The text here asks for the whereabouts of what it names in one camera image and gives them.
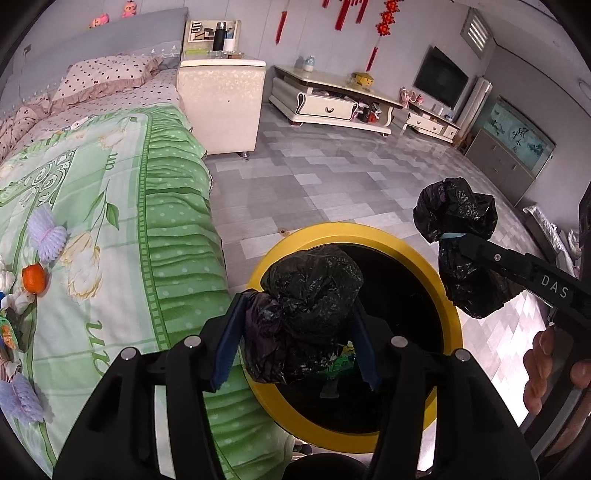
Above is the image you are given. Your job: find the picture frame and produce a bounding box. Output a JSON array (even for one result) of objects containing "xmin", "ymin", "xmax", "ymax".
[{"xmin": 185, "ymin": 19, "xmax": 242, "ymax": 44}]

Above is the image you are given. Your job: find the purple foam fruit net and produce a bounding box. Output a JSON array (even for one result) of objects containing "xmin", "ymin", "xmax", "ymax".
[
  {"xmin": 27, "ymin": 205, "xmax": 70, "ymax": 264},
  {"xmin": 0, "ymin": 373, "xmax": 55, "ymax": 425}
]

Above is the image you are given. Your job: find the white standing air conditioner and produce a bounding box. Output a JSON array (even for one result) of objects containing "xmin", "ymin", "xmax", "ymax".
[{"xmin": 455, "ymin": 76, "xmax": 494, "ymax": 148}]

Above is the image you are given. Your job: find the black plastic bag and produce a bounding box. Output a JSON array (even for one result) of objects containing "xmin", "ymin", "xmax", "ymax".
[
  {"xmin": 242, "ymin": 244, "xmax": 365, "ymax": 386},
  {"xmin": 413, "ymin": 178, "xmax": 525, "ymax": 319}
]

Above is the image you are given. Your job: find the colourful snack wrapper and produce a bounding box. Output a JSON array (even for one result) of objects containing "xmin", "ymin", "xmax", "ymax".
[{"xmin": 0, "ymin": 314, "xmax": 24, "ymax": 354}]

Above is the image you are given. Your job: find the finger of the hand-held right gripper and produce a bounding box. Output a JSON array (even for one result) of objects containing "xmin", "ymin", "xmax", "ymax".
[{"xmin": 441, "ymin": 233, "xmax": 533, "ymax": 290}]

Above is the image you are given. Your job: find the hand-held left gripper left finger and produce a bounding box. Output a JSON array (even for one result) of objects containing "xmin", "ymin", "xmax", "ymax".
[{"xmin": 53, "ymin": 291, "xmax": 252, "ymax": 480}]

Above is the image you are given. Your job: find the wall television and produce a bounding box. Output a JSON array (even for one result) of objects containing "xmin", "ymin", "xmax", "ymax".
[{"xmin": 412, "ymin": 45, "xmax": 469, "ymax": 112}]

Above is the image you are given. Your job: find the polka dot bed sheet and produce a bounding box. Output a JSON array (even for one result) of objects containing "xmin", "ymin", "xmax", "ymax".
[{"xmin": 39, "ymin": 69, "xmax": 185, "ymax": 134}]

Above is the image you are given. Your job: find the red knot ornament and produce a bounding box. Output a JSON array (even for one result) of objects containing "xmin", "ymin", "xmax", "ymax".
[{"xmin": 335, "ymin": 0, "xmax": 370, "ymax": 31}]

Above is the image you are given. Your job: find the polka dot pillow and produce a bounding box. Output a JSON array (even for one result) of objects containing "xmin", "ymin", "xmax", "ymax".
[{"xmin": 48, "ymin": 54, "xmax": 164, "ymax": 112}]

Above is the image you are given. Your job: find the long cream TV cabinet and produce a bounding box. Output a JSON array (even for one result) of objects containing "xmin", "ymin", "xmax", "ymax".
[{"xmin": 269, "ymin": 65, "xmax": 407, "ymax": 137}]

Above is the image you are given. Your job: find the orange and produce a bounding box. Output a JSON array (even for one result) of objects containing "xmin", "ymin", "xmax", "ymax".
[{"xmin": 21, "ymin": 264, "xmax": 49, "ymax": 295}]

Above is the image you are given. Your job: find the grey bed headboard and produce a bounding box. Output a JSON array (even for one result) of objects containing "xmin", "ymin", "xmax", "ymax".
[{"xmin": 9, "ymin": 7, "xmax": 190, "ymax": 100}]

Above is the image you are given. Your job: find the small cream cabinet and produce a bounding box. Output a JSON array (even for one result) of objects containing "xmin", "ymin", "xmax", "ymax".
[{"xmin": 402, "ymin": 100, "xmax": 461, "ymax": 143}]

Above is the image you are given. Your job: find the green floral blanket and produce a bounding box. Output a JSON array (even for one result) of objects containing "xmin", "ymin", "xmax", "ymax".
[{"xmin": 0, "ymin": 104, "xmax": 296, "ymax": 480}]

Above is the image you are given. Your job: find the yellow-rimmed trash bin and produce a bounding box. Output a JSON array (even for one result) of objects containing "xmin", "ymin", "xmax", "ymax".
[{"xmin": 242, "ymin": 223, "xmax": 464, "ymax": 453}]

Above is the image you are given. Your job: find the person's right hand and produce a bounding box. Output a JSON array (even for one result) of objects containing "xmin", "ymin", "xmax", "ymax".
[{"xmin": 523, "ymin": 325, "xmax": 591, "ymax": 416}]

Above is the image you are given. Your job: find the white plastic-wrapped item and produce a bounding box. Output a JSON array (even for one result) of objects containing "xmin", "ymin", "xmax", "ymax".
[{"xmin": 523, "ymin": 203, "xmax": 580, "ymax": 278}]

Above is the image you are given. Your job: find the wall ventilation grille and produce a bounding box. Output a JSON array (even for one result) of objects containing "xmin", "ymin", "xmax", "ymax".
[{"xmin": 459, "ymin": 8, "xmax": 492, "ymax": 54}]

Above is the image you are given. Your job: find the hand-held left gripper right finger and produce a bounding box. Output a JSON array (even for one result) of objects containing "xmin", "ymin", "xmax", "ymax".
[{"xmin": 348, "ymin": 305, "xmax": 541, "ymax": 480}]

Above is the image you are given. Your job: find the cream bedside cabinet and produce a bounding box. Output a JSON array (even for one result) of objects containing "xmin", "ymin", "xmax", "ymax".
[{"xmin": 177, "ymin": 48, "xmax": 267, "ymax": 160}]

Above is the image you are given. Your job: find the grey fish tank cabinet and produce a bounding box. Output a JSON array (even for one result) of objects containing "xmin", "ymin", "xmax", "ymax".
[{"xmin": 464, "ymin": 128, "xmax": 536, "ymax": 206}]

